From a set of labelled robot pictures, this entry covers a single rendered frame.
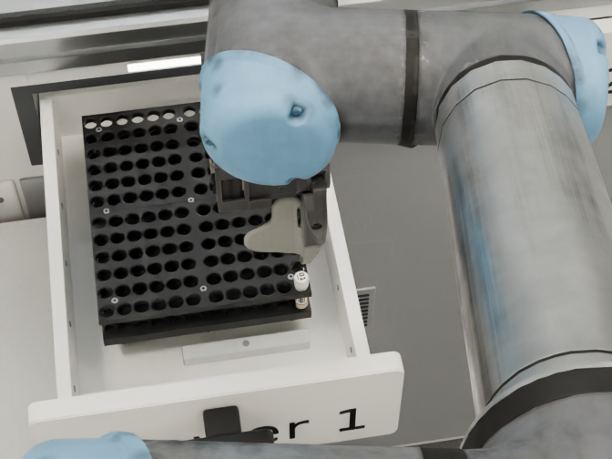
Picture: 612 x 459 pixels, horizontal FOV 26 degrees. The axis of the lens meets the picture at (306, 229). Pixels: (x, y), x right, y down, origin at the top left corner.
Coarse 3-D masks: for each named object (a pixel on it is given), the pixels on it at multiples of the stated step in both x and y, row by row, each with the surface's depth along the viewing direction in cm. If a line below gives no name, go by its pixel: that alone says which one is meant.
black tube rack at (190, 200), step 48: (96, 144) 119; (144, 144) 119; (192, 144) 123; (96, 192) 116; (144, 192) 116; (192, 192) 116; (96, 240) 113; (144, 240) 113; (192, 240) 113; (240, 240) 117; (96, 288) 110; (144, 288) 114; (192, 288) 110; (288, 288) 111; (144, 336) 111
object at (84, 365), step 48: (48, 96) 123; (96, 96) 124; (144, 96) 125; (192, 96) 126; (48, 144) 120; (48, 192) 116; (48, 240) 114; (336, 240) 113; (336, 288) 114; (96, 336) 115; (192, 336) 115; (240, 336) 115; (336, 336) 115; (96, 384) 112; (144, 384) 112
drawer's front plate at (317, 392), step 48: (192, 384) 102; (240, 384) 102; (288, 384) 102; (336, 384) 103; (384, 384) 104; (48, 432) 101; (96, 432) 103; (144, 432) 104; (192, 432) 105; (288, 432) 108; (336, 432) 109; (384, 432) 111
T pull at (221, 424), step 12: (216, 408) 102; (228, 408) 102; (204, 420) 102; (216, 420) 102; (228, 420) 102; (216, 432) 101; (228, 432) 101; (240, 432) 101; (252, 432) 101; (264, 432) 101
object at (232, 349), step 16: (256, 336) 113; (272, 336) 113; (288, 336) 113; (304, 336) 113; (192, 352) 112; (208, 352) 112; (224, 352) 112; (240, 352) 113; (256, 352) 113; (272, 352) 113
